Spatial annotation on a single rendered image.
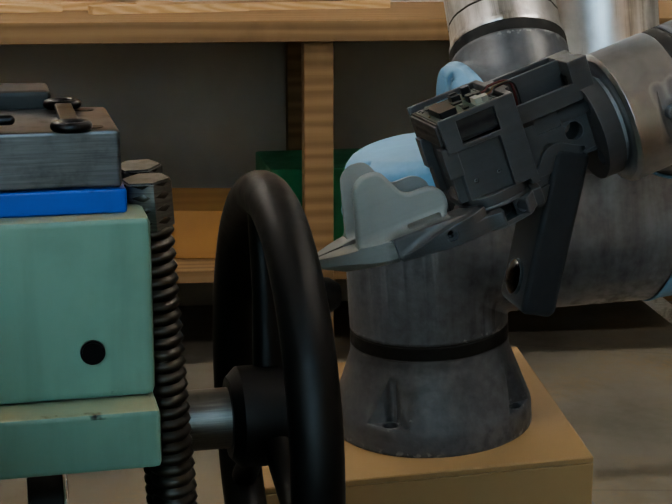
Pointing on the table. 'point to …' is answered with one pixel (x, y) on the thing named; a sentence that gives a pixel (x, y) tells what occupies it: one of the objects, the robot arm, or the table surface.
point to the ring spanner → (69, 123)
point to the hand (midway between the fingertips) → (336, 265)
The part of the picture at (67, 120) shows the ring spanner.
